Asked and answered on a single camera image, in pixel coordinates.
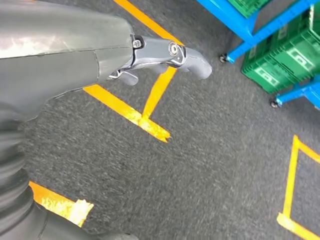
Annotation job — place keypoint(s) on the blue metal shelf rack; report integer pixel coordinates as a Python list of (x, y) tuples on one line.
[(237, 23), (300, 92)]

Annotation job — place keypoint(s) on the torn yellow floor tape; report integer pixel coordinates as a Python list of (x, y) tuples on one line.
[(55, 202)]

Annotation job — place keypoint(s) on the yellow floor tape square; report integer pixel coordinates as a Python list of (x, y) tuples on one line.
[(124, 111), (290, 185)]

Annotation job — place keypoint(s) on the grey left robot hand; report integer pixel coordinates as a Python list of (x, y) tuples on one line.
[(62, 49)]

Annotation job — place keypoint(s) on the green plastic crate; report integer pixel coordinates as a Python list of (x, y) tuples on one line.
[(247, 6), (275, 66)]

